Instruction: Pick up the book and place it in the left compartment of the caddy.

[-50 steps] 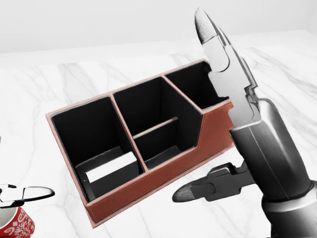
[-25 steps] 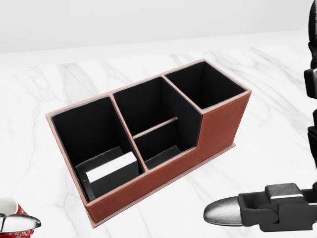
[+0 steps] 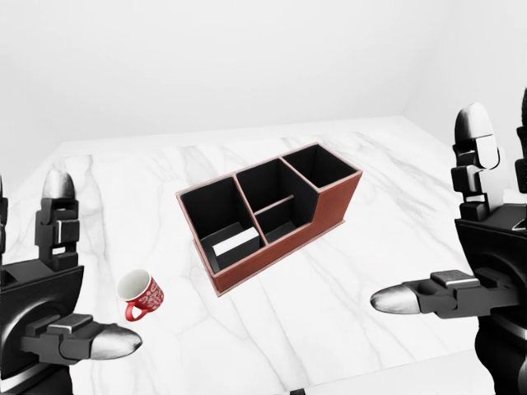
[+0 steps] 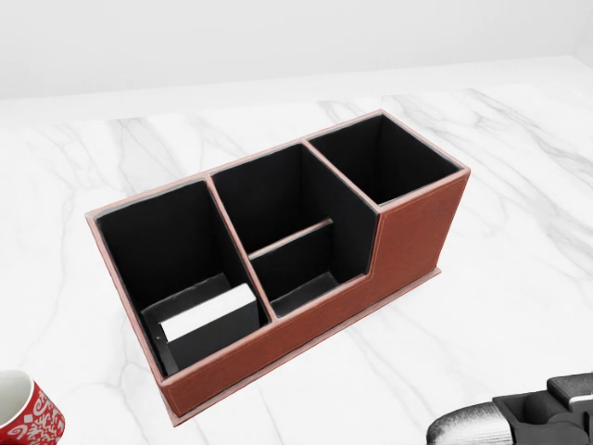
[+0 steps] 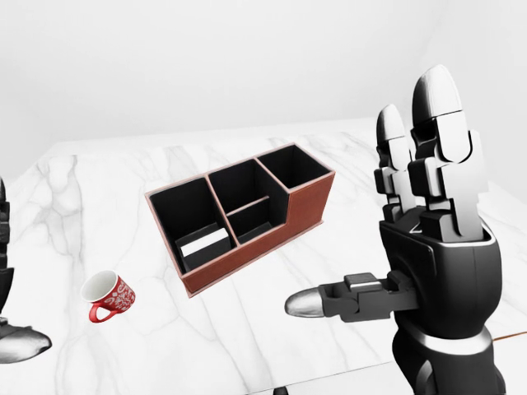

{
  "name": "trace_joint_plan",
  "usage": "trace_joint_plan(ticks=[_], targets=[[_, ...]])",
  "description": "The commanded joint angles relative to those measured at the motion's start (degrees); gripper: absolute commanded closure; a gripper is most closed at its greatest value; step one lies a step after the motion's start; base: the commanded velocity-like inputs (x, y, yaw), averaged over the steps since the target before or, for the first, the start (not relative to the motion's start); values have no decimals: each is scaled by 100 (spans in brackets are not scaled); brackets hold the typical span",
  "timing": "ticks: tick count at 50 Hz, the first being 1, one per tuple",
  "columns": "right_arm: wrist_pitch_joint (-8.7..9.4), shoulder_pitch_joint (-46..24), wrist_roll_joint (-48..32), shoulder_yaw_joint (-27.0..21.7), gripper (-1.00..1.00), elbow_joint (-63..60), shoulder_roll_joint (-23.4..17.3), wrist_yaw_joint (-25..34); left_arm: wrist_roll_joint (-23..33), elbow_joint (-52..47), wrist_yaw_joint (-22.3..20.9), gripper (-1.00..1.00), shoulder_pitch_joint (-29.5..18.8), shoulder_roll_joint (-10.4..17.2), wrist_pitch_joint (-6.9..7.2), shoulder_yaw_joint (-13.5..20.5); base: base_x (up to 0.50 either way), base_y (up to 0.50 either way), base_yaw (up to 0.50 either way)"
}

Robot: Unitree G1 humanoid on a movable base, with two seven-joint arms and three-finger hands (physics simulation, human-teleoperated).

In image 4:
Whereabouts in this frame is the red-brown desk caddy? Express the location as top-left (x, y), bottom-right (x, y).
top-left (84, 108), bottom-right (472, 428)

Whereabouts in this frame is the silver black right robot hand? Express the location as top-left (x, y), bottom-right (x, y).
top-left (425, 372), bottom-right (593, 445)

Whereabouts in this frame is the red white patterned mug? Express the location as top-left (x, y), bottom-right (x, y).
top-left (0, 369), bottom-right (67, 445)

